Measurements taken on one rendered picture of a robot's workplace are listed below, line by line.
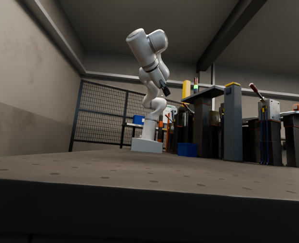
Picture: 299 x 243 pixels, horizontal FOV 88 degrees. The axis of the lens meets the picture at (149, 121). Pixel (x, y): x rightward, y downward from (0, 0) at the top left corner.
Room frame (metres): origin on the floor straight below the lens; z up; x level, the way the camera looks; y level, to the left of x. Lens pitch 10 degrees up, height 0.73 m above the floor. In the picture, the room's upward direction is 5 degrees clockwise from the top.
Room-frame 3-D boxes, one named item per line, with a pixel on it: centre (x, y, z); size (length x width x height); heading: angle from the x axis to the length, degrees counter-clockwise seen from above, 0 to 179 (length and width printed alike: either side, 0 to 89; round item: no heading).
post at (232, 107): (0.88, -0.49, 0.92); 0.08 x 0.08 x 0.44; 23
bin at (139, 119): (2.15, 0.08, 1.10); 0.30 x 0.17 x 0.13; 105
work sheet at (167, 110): (2.44, -0.30, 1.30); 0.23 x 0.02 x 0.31; 113
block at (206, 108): (1.12, -0.39, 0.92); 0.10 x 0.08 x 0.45; 23
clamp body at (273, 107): (0.85, -0.67, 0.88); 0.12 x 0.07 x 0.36; 113
